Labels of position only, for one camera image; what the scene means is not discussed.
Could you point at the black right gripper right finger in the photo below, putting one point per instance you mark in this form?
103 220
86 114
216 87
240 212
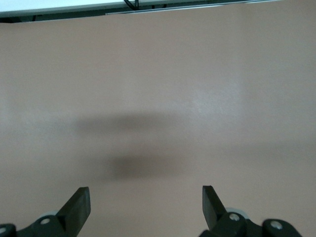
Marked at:
217 218

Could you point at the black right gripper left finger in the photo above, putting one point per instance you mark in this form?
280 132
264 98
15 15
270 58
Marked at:
71 214

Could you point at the brown paper table cover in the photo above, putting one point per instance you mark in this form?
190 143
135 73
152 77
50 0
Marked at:
158 74

